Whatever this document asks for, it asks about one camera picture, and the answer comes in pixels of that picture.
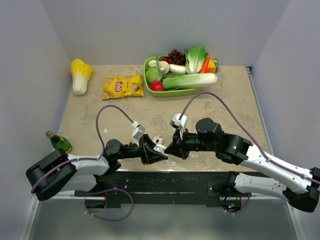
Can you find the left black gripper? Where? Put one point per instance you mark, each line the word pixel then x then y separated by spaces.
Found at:
pixel 147 156

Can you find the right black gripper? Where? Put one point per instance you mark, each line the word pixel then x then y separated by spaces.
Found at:
pixel 178 147

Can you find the white earbud charging case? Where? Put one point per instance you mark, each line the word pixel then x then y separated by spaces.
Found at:
pixel 159 148

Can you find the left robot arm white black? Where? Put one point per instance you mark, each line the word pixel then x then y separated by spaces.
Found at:
pixel 59 171

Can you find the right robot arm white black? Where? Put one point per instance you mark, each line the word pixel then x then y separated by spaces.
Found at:
pixel 296 185

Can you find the beige earbud case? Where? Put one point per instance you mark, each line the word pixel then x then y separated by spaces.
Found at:
pixel 158 140

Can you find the green plastic basket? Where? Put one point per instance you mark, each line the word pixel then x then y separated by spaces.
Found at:
pixel 170 93

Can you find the red apple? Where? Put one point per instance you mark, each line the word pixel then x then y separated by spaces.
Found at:
pixel 157 86

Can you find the long white green cabbage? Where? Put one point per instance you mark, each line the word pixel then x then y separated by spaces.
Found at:
pixel 189 81

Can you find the yellow Lays chips bag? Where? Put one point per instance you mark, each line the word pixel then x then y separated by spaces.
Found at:
pixel 122 86

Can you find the round green cabbage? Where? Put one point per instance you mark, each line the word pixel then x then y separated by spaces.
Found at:
pixel 153 74

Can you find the white daikon radish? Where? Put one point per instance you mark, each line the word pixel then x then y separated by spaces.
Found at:
pixel 177 69

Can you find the beige mushroom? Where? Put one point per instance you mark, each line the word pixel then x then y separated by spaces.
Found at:
pixel 163 67

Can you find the orange carrot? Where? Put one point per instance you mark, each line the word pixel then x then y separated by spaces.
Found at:
pixel 205 66

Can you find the green champagne bottle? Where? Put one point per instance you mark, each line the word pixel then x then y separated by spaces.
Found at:
pixel 59 142

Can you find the orange pumpkin slice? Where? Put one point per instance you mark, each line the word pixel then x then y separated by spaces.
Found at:
pixel 213 66

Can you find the purple grapes bunch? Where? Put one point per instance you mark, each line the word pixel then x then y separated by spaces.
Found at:
pixel 176 57

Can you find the green leafy lettuce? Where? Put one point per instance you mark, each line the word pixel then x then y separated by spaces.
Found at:
pixel 195 58

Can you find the yellow napa cabbage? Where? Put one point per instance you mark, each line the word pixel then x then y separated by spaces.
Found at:
pixel 81 74

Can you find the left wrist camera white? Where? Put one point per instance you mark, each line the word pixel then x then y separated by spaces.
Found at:
pixel 137 133

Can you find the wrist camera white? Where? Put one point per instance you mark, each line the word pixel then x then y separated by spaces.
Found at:
pixel 179 122
pixel 137 133

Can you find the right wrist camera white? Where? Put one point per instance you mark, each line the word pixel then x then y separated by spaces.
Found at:
pixel 179 122

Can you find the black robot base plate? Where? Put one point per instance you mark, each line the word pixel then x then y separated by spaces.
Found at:
pixel 210 189

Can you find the aluminium frame rail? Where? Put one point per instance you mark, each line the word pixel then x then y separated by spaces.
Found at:
pixel 249 73

